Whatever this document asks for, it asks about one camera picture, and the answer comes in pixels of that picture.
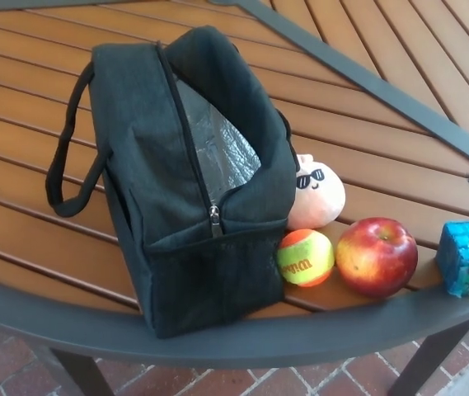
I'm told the peach dumpling plush with sunglasses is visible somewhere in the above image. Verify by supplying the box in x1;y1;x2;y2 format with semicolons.
286;152;347;231

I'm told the black insulated lunch bag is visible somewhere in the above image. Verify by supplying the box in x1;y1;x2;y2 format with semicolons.
45;25;298;340

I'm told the red apple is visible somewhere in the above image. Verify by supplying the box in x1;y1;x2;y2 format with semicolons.
335;217;419;299

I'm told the yellow orange tennis ball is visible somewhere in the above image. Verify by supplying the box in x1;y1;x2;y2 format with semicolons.
275;229;335;288

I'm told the dark metal table leg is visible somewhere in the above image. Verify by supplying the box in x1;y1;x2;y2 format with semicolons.
390;317;469;396
48;348;110;396

